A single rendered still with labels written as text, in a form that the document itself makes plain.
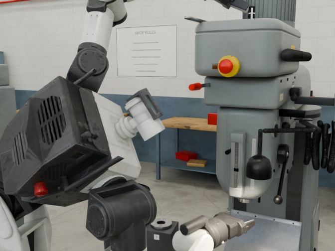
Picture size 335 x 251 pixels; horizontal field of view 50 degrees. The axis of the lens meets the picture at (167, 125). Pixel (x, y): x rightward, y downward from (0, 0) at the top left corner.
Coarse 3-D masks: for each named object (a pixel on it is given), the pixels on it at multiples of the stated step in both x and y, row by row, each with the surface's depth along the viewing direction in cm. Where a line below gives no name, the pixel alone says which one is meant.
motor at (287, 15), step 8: (248, 0) 135; (256, 0) 132; (264, 0) 130; (272, 0) 129; (280, 0) 130; (288, 0) 131; (256, 8) 132; (264, 8) 131; (272, 8) 130; (280, 8) 130; (288, 8) 131; (256, 16) 133; (264, 16) 131; (272, 16) 130; (280, 16) 131; (288, 16) 132; (288, 24) 132
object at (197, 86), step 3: (192, 84) 103; (195, 84) 105; (198, 84) 106; (201, 84) 109; (204, 84) 111; (207, 84) 113; (189, 87) 104; (192, 87) 103; (195, 87) 104; (198, 87) 106; (201, 87) 109; (192, 90) 104; (195, 90) 106
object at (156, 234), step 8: (152, 224) 147; (160, 224) 150; (168, 224) 147; (176, 224) 150; (152, 232) 144; (160, 232) 143; (168, 232) 143; (152, 240) 145; (160, 240) 144; (168, 240) 142; (152, 248) 145; (160, 248) 144; (168, 248) 143
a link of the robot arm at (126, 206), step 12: (132, 192) 89; (120, 204) 83; (132, 204) 85; (144, 204) 87; (120, 216) 82; (132, 216) 84; (144, 216) 87; (120, 228) 82; (132, 228) 85; (144, 228) 87; (120, 240) 85; (132, 240) 85; (144, 240) 87
